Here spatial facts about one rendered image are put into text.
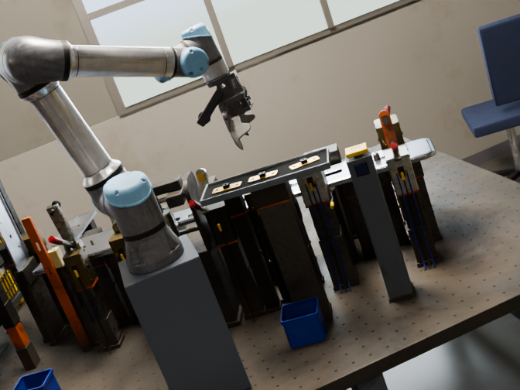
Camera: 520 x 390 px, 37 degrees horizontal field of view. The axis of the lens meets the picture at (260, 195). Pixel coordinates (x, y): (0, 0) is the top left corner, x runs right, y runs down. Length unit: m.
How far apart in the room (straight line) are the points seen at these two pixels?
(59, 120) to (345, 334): 0.96
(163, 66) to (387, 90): 2.86
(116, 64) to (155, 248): 0.46
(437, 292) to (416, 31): 2.69
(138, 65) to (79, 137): 0.25
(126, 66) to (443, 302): 1.05
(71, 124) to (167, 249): 0.40
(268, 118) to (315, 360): 2.53
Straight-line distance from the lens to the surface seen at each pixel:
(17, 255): 2.83
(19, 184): 4.40
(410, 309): 2.24
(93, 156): 2.07
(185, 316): 2.02
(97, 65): 1.93
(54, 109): 2.04
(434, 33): 4.81
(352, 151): 2.14
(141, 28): 4.30
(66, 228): 2.55
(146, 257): 1.99
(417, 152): 2.48
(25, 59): 1.91
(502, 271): 2.31
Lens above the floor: 1.80
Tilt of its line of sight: 18 degrees down
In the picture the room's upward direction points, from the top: 20 degrees counter-clockwise
